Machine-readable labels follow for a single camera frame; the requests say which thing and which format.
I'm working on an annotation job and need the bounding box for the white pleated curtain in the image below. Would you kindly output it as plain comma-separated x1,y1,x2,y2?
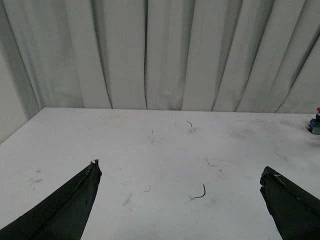
0,0,320,145

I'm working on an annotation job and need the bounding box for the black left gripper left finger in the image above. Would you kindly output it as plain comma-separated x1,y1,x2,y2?
0,159,102,240

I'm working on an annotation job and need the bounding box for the thin curved wire scrap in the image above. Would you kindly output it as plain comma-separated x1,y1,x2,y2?
192,184,207,199

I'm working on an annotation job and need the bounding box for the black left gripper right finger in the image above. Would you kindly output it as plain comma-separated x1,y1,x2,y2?
260,166,320,240

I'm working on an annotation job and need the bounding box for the red mushroom push button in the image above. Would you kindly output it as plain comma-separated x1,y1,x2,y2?
307,107,320,135

